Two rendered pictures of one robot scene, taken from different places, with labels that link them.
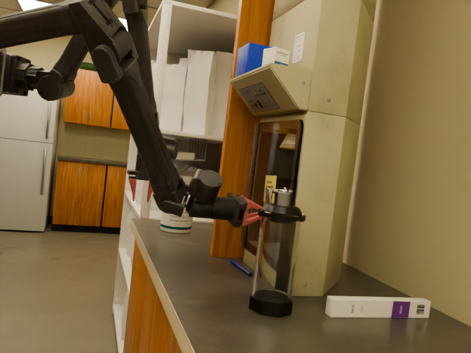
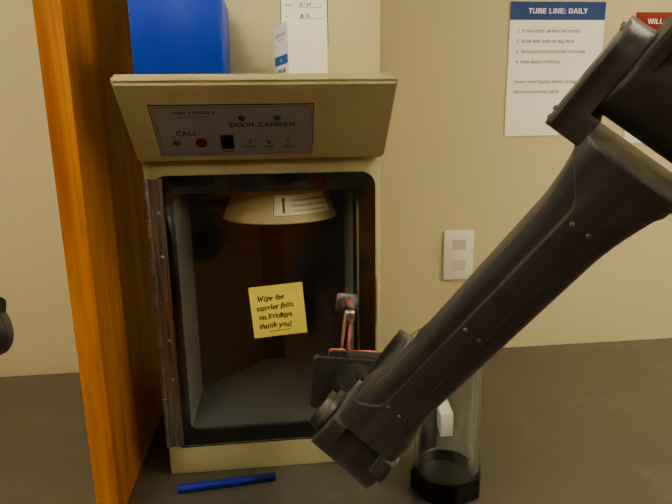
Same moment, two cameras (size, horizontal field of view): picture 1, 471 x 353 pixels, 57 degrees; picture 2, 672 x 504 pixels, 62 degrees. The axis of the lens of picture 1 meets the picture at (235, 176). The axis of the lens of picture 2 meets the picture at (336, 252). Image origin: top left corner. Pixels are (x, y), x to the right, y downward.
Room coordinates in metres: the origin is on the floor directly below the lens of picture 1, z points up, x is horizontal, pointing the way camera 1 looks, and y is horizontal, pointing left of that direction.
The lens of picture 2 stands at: (0.96, 0.62, 1.45)
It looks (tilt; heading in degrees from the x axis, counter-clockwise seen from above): 13 degrees down; 283
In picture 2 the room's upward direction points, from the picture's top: 1 degrees counter-clockwise
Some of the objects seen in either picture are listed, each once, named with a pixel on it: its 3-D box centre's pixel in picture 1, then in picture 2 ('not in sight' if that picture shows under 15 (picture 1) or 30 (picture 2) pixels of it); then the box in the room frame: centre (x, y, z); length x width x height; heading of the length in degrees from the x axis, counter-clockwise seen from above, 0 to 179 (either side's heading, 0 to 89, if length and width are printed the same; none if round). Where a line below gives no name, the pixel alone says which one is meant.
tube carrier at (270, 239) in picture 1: (276, 258); (447, 409); (0.97, -0.11, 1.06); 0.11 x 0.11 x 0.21
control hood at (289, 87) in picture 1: (264, 93); (261, 119); (1.21, -0.05, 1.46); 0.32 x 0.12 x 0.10; 19
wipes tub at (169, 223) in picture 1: (177, 212); not in sight; (1.77, 0.22, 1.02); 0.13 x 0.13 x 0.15
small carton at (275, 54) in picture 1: (275, 61); (300, 51); (1.16, -0.07, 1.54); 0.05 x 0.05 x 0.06; 36
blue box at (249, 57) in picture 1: (257, 64); (183, 38); (1.29, -0.03, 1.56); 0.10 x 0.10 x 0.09; 19
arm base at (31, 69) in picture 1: (29, 77); not in sight; (1.39, 0.69, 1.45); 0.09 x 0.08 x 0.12; 175
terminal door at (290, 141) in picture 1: (269, 190); (270, 314); (1.22, -0.10, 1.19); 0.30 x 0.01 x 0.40; 19
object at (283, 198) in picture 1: (282, 206); not in sight; (0.97, -0.11, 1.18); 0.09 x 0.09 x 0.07
